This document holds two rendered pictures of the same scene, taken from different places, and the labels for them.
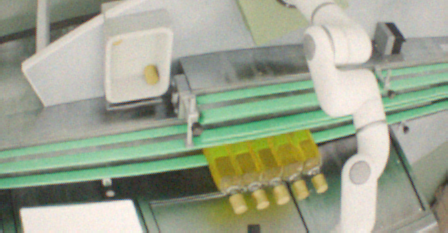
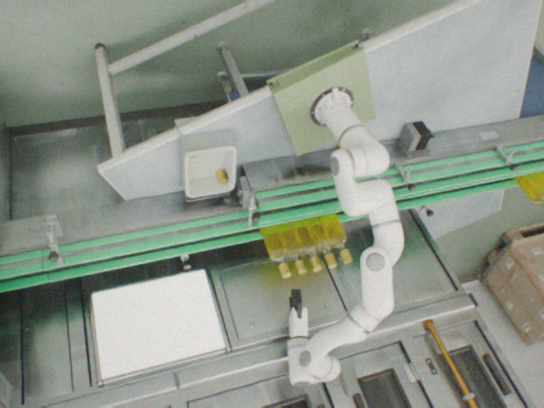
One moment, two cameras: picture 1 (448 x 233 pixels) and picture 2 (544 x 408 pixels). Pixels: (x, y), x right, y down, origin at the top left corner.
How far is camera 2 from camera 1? 0.28 m
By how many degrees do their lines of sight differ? 5
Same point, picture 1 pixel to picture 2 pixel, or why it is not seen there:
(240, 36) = (285, 147)
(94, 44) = (172, 154)
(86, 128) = (168, 217)
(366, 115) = (380, 216)
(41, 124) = (122, 216)
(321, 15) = (347, 137)
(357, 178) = (373, 266)
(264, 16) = (303, 135)
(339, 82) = (357, 193)
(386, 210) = (413, 283)
